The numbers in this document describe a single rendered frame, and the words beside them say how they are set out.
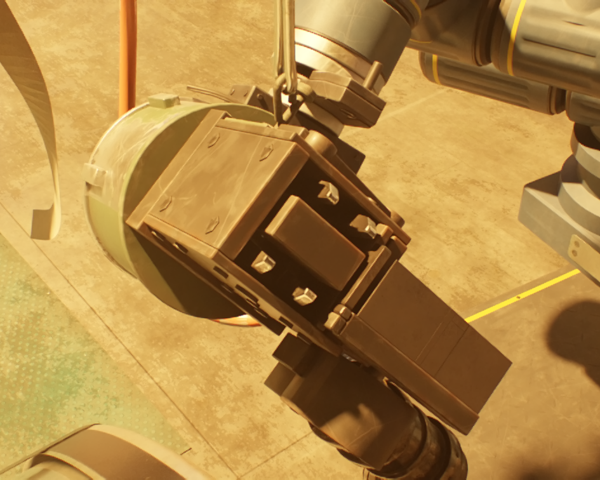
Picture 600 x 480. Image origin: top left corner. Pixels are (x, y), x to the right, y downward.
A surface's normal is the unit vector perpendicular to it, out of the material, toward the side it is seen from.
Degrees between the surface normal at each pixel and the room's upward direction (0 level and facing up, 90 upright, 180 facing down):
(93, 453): 36
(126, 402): 0
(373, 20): 59
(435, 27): 124
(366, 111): 65
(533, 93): 108
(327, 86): 42
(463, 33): 88
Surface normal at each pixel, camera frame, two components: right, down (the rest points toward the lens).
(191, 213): -0.68, -0.57
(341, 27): -0.01, -0.06
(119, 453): -0.34, -0.92
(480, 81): -0.48, 0.76
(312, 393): -0.50, -0.48
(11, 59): -0.07, 0.79
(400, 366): 0.45, 0.18
